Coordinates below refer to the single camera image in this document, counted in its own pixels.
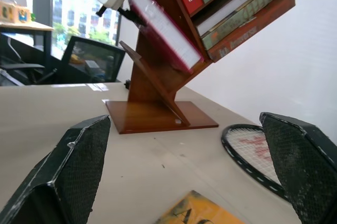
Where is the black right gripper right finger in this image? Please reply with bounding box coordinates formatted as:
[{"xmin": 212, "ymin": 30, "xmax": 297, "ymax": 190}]
[{"xmin": 259, "ymin": 111, "xmax": 337, "ymax": 224}]

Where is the wooden tree-shaped bookshelf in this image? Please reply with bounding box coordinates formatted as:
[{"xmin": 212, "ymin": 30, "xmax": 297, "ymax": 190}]
[{"xmin": 105, "ymin": 0, "xmax": 296, "ymax": 135}]

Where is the black chair armrest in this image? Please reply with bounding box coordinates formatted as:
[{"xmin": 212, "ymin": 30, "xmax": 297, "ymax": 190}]
[{"xmin": 0, "ymin": 62, "xmax": 46, "ymax": 72}]

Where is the olive green book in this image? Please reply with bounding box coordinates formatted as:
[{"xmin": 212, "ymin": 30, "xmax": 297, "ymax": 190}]
[{"xmin": 201, "ymin": 0, "xmax": 285, "ymax": 51}]

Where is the black badminton racket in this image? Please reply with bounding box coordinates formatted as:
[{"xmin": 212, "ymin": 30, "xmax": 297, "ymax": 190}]
[{"xmin": 221, "ymin": 124, "xmax": 290, "ymax": 201}]

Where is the wooden picture toy block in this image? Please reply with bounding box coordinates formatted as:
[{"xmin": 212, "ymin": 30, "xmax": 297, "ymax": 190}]
[
  {"xmin": 15, "ymin": 6, "xmax": 30, "ymax": 24},
  {"xmin": 0, "ymin": 0, "xmax": 14, "ymax": 22}
]

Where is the wooden top side desk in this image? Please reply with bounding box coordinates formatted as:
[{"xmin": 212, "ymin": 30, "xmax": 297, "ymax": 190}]
[{"xmin": 0, "ymin": 21, "xmax": 55, "ymax": 64}]

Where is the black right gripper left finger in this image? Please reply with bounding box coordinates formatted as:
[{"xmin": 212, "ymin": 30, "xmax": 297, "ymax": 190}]
[{"xmin": 0, "ymin": 115, "xmax": 112, "ymax": 224}]

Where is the orange-brown book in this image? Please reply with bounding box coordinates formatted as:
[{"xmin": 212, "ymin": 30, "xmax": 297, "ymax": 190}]
[{"xmin": 206, "ymin": 0, "xmax": 296, "ymax": 63}]

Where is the thick black cover book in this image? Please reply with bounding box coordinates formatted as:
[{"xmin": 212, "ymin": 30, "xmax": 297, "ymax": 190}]
[{"xmin": 194, "ymin": 0, "xmax": 276, "ymax": 37}]

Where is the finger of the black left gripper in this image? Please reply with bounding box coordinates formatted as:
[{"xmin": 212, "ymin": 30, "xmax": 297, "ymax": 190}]
[{"xmin": 125, "ymin": 9, "xmax": 148, "ymax": 28}]

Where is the yellow cover book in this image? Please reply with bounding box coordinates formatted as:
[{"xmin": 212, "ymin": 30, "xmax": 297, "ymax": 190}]
[{"xmin": 153, "ymin": 190, "xmax": 246, "ymax": 224}]

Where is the magenta cover book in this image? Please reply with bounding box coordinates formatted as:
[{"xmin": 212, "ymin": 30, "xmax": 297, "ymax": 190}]
[{"xmin": 128, "ymin": 0, "xmax": 205, "ymax": 74}]

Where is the black mesh office chair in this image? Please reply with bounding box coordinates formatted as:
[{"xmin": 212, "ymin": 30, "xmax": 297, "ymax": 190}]
[{"xmin": 61, "ymin": 36, "xmax": 126, "ymax": 84}]

